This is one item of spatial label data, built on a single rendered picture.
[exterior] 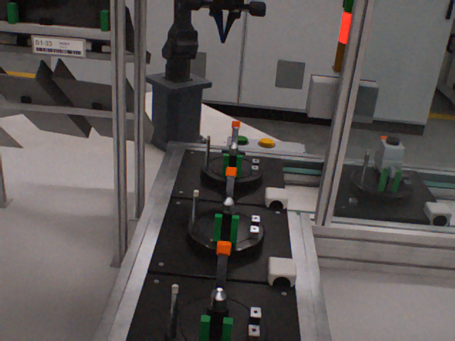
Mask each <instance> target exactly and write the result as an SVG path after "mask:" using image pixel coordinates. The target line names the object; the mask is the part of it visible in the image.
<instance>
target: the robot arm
mask: <svg viewBox="0 0 455 341"><path fill-rule="evenodd" d="M200 8H203V9H209V14H208V15H209V16H211V17H213V18H214V19H215V22H216V24H217V27H218V31H219V34H220V40H221V43H225V41H226V39H227V36H228V33H229V31H230V29H231V27H232V25H233V23H234V21H235V19H240V17H241V13H242V12H249V14H250V15H251V16H257V17H265V16H266V11H267V5H265V3H264V2H259V1H251V2H250V4H244V0H212V1H206V0H174V21H173V25H172V27H171V28H170V30H169V32H168V40H167V41H166V43H165V45H164V47H163V48H162V49H161V54H162V57H163V58H164V59H166V60H167V61H166V64H165V75H163V77H164V78H166V79H167V80H170V82H171V81H173V82H174V83H180V82H185V81H189V80H193V78H192V77H190V67H191V59H194V60H195V58H196V54H197V50H198V32H197V31H195V29H194V28H193V26H192V24H191V11H198V10H199V9H200ZM222 10H226V11H229V14H228V16H227V23H226V27H225V33H224V28H223V11H222Z"/></svg>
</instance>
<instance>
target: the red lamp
mask: <svg viewBox="0 0 455 341"><path fill-rule="evenodd" d="M350 18H351V13H346V12H343V18H342V23H341V30H340V35H339V39H338V40H339V41H340V42H342V43H346V41H347V37H348V29H349V25H350Z"/></svg>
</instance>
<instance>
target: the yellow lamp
mask: <svg viewBox="0 0 455 341"><path fill-rule="evenodd" d="M345 48H346V43H342V42H340V41H339V42H338V47H337V51H336V58H335V63H334V67H333V69H334V70H335V71H337V72H341V68H342V64H343V56H344V52H345Z"/></svg>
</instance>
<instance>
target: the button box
mask: <svg viewBox="0 0 455 341"><path fill-rule="evenodd" d="M231 143H232V137H231V136H230V137H228V138H227V146H230V145H231ZM238 147H239V148H254V149H262V150H270V151H284V152H292V153H306V148H305V144H298V143H290V142H282V141H274V146H272V147H264V146H261V145H260V144H259V139H248V140H247V144H243V145H240V144H238Z"/></svg>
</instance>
